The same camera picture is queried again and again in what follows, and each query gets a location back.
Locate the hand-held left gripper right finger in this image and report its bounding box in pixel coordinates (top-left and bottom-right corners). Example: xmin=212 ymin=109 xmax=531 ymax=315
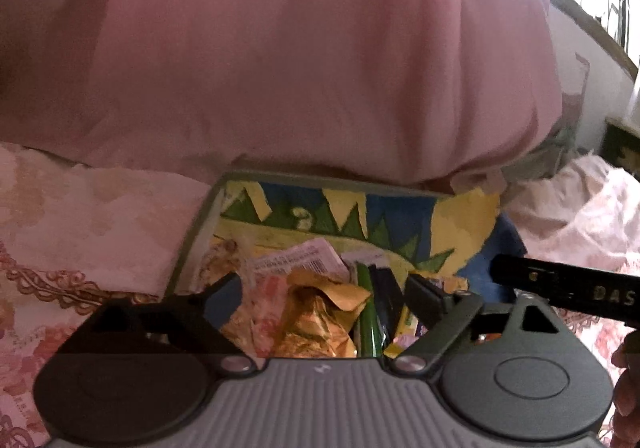
xmin=391 ymin=272 xmax=577 ymax=375

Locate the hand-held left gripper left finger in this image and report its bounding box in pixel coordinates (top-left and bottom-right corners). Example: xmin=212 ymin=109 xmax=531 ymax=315
xmin=82 ymin=272 xmax=257 ymax=377

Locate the blue stick packet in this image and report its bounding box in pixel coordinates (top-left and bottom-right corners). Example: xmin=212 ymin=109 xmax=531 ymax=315
xmin=367 ymin=265 xmax=407 ymax=330

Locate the clear beige snack packet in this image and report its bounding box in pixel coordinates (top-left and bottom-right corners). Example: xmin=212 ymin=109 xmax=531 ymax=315
xmin=220 ymin=273 xmax=291 ymax=360

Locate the grey cardboard tray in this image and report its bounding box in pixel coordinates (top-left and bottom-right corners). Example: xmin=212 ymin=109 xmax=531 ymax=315
xmin=164 ymin=170 xmax=527 ymax=365

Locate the green sausage stick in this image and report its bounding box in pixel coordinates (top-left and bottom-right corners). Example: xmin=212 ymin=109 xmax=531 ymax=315
xmin=352 ymin=261 xmax=387 ymax=360

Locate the white green snack packet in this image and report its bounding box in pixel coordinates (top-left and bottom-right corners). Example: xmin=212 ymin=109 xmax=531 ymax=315
xmin=244 ymin=236 xmax=352 ymax=287

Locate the golden crinkled snack packet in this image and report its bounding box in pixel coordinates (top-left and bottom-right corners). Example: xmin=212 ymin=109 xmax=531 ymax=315
xmin=272 ymin=270 xmax=374 ymax=360

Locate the blue yellow painted paper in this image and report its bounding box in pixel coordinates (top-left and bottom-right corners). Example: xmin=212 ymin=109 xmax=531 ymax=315
xmin=215 ymin=179 xmax=527 ymax=290

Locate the grey green cloth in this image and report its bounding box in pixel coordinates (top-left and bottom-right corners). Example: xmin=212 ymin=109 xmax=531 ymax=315
xmin=500 ymin=93 xmax=582 ymax=185

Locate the dark wooden cabinet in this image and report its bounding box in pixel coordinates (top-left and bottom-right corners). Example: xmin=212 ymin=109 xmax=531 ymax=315
xmin=599 ymin=117 xmax=640 ymax=175

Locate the floral pink bedsheet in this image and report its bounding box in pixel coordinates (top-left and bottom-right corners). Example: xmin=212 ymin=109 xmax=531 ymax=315
xmin=0 ymin=142 xmax=640 ymax=448

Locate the pink duvet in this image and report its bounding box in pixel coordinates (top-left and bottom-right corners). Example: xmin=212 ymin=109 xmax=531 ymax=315
xmin=0 ymin=0 xmax=564 ymax=190

